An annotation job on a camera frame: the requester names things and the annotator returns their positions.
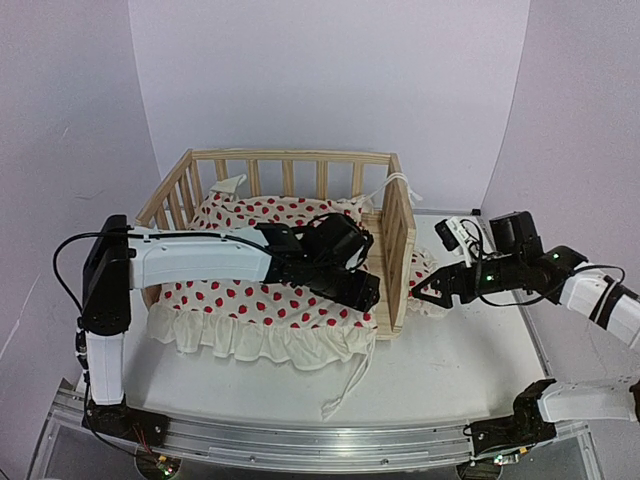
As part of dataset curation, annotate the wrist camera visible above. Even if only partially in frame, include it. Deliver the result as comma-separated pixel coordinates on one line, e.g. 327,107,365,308
434,216,485,267
317,213,373,270

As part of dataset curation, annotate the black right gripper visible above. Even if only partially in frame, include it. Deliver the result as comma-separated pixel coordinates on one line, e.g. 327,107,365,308
412,254,523,310

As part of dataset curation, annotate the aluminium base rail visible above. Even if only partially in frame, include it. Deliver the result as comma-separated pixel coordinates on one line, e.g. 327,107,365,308
47,379,586,464

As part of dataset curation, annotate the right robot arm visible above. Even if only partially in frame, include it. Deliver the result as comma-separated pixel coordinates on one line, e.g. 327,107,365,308
411,211,639,443

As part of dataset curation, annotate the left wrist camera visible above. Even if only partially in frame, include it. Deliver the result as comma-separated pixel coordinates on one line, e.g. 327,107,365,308
317,213,373,270

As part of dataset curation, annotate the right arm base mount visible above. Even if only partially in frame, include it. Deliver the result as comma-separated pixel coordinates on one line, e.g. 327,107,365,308
464,379,556,459

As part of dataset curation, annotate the wooden pet bed frame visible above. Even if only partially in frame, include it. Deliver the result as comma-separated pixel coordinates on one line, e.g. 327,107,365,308
135,149,416,340

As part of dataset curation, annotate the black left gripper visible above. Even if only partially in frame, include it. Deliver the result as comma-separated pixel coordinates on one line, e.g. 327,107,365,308
307,261,381,315

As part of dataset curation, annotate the white mattress tie string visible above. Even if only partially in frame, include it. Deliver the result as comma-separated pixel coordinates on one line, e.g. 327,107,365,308
319,344,376,419

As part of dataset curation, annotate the strawberry print small pillow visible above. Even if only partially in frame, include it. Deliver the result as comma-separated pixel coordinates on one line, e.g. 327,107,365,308
405,245,449,321

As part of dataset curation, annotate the strawberry print ruffled mattress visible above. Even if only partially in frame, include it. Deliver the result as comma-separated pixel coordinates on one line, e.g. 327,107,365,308
147,175,377,371

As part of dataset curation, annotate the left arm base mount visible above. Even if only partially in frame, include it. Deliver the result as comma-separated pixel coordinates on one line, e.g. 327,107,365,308
83,400,170,447

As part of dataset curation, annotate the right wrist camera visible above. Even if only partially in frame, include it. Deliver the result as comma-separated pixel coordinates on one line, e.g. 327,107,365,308
434,216,485,267

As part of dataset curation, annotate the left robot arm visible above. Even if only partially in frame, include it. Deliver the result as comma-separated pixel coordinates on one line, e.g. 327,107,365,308
55,213,380,437

